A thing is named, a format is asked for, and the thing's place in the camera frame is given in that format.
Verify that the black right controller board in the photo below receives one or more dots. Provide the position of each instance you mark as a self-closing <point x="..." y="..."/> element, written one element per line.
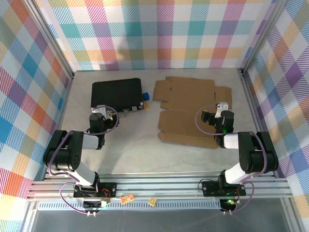
<point x="228" y="204"/>

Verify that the brown cardboard paper box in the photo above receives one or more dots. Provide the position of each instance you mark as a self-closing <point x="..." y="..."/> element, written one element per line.
<point x="190" y="96"/>

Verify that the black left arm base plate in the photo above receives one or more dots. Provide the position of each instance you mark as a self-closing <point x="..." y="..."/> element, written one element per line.
<point x="108" y="188"/>

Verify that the small yellow chip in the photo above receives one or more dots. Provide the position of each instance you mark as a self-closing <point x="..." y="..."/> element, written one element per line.
<point x="152" y="201"/>

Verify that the grey base panel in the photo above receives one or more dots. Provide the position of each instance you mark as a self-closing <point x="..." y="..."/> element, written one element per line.
<point x="157" y="221"/>

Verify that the aluminium frame post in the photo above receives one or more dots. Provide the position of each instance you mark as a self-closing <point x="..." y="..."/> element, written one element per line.
<point x="50" y="38"/>
<point x="263" y="36"/>

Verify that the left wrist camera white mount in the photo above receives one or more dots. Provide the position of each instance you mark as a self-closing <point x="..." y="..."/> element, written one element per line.
<point x="99" y="110"/>

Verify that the black flat tray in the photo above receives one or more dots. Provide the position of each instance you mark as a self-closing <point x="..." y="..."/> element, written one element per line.
<point x="116" y="93"/>

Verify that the small wooden tag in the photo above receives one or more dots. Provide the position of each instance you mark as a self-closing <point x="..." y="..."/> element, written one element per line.
<point x="147" y="105"/>

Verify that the black controller board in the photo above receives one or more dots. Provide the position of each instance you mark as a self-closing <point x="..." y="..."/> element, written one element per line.
<point x="93" y="204"/>
<point x="228" y="204"/>

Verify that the black left controller board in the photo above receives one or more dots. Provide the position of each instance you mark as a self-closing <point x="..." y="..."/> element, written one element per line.
<point x="93" y="204"/>

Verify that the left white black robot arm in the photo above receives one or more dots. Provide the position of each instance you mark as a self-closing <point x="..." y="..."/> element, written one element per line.
<point x="82" y="172"/>

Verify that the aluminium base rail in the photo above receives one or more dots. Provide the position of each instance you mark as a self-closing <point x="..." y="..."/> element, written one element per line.
<point x="157" y="187"/>

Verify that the aluminium side rail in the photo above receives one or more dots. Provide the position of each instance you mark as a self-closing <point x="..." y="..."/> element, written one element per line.
<point x="63" y="113"/>
<point x="253" y="116"/>

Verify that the small orange circuit board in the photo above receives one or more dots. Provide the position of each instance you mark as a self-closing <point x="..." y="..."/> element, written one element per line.
<point x="127" y="199"/>

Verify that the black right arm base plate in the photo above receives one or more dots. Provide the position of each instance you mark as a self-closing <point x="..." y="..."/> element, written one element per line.
<point x="210" y="188"/>

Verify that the small blue cube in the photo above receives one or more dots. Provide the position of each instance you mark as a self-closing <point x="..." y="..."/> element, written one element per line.
<point x="146" y="96"/>

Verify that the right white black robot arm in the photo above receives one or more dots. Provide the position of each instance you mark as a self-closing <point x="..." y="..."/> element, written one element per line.
<point x="233" y="174"/>

